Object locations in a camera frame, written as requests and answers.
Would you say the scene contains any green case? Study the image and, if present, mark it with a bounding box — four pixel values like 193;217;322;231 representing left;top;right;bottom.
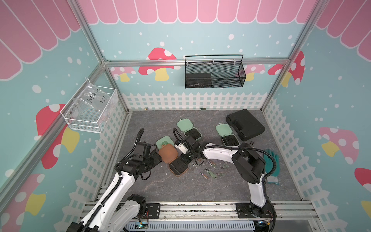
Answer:
177;119;202;141
215;123;240;147
156;136;174;150

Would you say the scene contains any brown case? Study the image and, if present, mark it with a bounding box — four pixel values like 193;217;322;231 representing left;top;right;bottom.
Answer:
158;144;189;177

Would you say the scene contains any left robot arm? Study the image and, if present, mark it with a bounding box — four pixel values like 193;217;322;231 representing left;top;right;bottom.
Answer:
67;142;162;232

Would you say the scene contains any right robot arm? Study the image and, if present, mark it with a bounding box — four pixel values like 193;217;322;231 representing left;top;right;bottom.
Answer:
169;137;277;219

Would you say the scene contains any black plastic tool case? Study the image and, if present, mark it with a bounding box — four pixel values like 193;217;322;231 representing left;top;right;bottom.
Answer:
226;109;265;141

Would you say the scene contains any black box in basket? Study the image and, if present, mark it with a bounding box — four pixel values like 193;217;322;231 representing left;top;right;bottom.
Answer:
185;73;212;89

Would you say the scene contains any clear plastic bag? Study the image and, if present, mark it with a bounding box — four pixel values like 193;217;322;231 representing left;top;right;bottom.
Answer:
72;81;119;132

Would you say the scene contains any green work glove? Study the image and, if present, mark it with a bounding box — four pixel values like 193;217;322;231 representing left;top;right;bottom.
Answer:
263;149;281;185

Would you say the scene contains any front aluminium rail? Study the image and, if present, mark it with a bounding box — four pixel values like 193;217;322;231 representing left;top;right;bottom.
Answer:
143;201;319;221

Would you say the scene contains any white wire wall basket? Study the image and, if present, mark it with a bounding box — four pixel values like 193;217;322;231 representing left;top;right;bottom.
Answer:
60;79;117;134

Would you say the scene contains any black wire wall basket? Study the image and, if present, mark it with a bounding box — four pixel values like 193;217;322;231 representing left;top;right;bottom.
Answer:
184;54;246;89

